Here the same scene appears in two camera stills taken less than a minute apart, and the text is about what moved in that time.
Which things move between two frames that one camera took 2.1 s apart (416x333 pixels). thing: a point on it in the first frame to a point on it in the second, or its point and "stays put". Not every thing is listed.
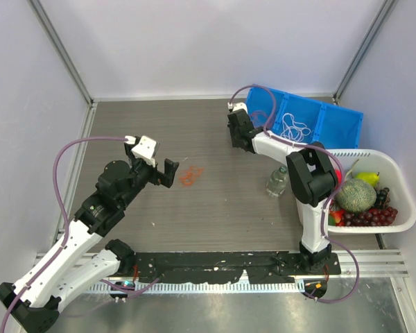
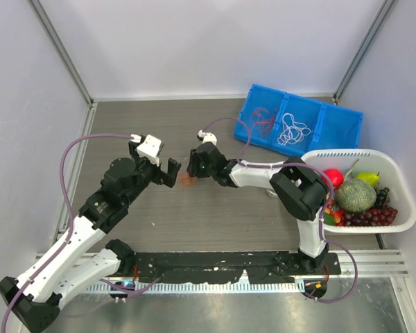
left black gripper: (159, 177) stays put
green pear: (369, 177) stays put
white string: (294, 130) stays put
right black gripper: (234, 142) to (193, 168)
